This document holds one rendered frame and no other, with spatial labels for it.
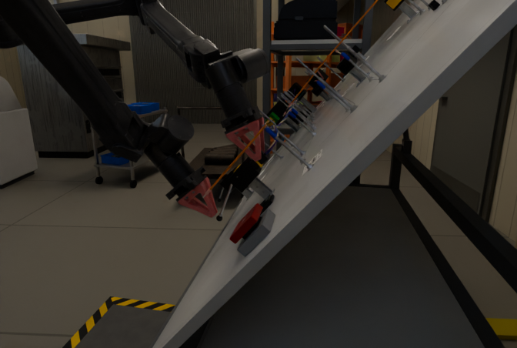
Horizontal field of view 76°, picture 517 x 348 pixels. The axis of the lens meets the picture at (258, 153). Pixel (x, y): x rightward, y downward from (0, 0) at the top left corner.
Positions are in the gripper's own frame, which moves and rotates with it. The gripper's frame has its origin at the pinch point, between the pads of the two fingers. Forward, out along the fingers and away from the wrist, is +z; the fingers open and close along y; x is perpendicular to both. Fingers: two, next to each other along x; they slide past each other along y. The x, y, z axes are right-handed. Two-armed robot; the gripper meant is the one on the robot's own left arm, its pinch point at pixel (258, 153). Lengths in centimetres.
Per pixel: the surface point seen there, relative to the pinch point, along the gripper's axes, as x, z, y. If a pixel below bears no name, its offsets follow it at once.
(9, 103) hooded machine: 309, -143, 287
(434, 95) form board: -25.6, -1.5, -29.4
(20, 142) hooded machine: 326, -99, 291
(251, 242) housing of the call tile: 1.2, 8.2, -24.2
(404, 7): -48, -17, 37
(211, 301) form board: 9.0, 13.1, -26.8
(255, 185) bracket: 3.1, 5.5, -1.3
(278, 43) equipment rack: -11, -34, 97
